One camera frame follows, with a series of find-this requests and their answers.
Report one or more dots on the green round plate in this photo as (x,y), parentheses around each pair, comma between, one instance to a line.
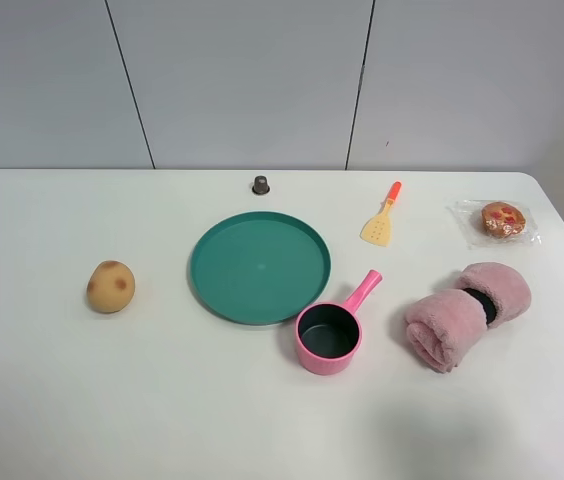
(259,268)

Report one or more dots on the yellow toy spatula orange handle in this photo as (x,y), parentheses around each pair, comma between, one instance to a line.
(377,231)

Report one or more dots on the wrapped pastry in plastic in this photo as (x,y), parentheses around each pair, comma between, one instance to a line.
(490,223)

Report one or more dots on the pink toy saucepan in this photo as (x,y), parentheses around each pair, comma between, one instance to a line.
(327,335)

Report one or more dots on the toy potato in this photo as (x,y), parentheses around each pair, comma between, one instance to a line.
(110,288)

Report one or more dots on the small grey metal cap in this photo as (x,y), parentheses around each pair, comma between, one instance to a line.
(260,185)

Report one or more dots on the pink towel black band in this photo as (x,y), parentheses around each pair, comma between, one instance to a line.
(444,326)

